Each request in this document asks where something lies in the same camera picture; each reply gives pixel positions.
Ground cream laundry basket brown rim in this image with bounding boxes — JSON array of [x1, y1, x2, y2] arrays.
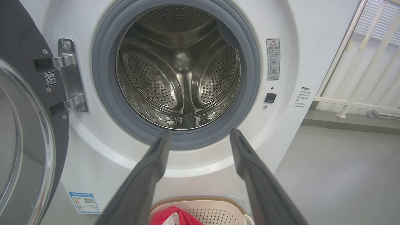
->
[[149, 196, 256, 225]]

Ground silver metal door hinge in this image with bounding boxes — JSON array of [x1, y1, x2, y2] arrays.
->
[[33, 38, 90, 113]]

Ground white window blinds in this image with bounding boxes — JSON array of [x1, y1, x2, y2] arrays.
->
[[354, 0, 400, 48]]

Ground round white filter cover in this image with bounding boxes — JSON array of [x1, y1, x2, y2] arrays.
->
[[225, 196, 245, 207]]

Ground blue energy label sticker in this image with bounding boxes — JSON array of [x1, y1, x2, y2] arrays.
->
[[68, 192, 101, 215]]

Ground red and white garment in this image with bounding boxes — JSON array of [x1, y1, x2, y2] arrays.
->
[[150, 206, 204, 225]]

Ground grey warning sticker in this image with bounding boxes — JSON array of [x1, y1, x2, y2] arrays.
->
[[266, 38, 281, 81]]

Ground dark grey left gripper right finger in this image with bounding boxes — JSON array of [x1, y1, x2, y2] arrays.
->
[[229, 128, 310, 225]]

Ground white front-load washing machine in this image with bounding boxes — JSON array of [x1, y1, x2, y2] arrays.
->
[[19, 0, 361, 225]]

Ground white metal railing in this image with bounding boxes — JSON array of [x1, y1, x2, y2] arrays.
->
[[313, 0, 400, 119]]

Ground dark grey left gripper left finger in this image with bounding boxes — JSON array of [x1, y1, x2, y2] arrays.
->
[[93, 129, 172, 225]]

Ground small QR code sticker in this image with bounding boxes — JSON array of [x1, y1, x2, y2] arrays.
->
[[44, 72, 58, 87]]

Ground black round glass washer door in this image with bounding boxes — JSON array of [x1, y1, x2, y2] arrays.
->
[[0, 0, 70, 225]]

